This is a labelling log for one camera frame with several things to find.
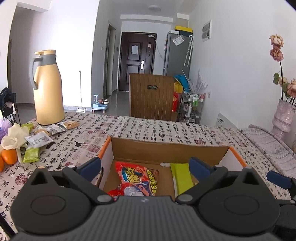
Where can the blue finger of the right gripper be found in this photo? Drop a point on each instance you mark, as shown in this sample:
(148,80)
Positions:
(279,180)

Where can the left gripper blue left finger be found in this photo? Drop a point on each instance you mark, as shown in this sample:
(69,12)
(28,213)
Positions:
(90,169)

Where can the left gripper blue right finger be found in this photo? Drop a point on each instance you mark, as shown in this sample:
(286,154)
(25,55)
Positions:
(199,169)

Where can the green white snack bar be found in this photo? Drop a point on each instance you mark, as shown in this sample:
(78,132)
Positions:
(182,179)

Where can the red yellow snack bag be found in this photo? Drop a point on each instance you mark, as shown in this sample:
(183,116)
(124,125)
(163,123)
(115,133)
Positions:
(135,180)

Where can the pink patterned folded cloth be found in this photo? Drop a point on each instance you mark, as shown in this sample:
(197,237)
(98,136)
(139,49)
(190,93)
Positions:
(276,150)

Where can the calligraphy print tablecloth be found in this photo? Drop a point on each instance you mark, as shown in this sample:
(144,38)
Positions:
(51,201)

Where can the red orange cardboard box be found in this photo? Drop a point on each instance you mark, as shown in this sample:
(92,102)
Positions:
(152,154)

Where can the small green snack packet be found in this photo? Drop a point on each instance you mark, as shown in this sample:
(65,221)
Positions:
(31,155)

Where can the pink ceramic vase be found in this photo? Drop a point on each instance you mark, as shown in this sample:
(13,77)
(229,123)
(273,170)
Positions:
(283,118)

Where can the blue pet water fountain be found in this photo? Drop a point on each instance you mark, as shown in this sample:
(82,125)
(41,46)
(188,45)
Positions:
(99,104)

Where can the red gift box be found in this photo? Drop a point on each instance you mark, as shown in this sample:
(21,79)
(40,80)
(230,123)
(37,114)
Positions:
(175,102)

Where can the white cream cloth flower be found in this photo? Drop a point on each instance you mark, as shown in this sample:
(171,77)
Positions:
(15,139)

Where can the orange mandarin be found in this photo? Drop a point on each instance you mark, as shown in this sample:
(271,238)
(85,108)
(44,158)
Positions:
(9,156)
(2,164)

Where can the wooden chair back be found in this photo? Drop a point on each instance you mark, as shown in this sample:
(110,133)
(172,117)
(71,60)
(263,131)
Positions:
(151,96)

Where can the purple plastic bag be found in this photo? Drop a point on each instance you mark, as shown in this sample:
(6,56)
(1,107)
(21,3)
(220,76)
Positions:
(4,126)

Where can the yellow thermos jug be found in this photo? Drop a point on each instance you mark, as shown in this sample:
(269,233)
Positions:
(46,82)

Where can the black folding chair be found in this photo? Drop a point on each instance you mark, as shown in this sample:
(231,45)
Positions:
(9,108)

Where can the grey refrigerator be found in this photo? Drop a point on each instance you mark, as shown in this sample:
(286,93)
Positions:
(178,50)

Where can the dark brown door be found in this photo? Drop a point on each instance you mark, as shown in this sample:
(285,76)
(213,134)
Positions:
(137,51)

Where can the yellow box on fridge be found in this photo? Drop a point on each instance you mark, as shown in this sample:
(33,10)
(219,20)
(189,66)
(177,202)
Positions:
(183,29)

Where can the metal wire rack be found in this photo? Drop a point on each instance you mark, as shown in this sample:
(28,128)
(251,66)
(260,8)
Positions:
(190,107)

